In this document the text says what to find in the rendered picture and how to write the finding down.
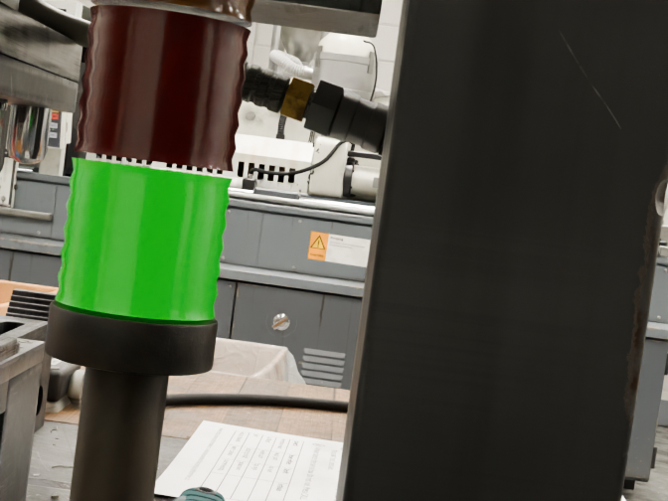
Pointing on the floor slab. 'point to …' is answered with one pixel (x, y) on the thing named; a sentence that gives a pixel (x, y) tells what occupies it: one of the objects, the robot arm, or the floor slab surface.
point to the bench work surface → (261, 415)
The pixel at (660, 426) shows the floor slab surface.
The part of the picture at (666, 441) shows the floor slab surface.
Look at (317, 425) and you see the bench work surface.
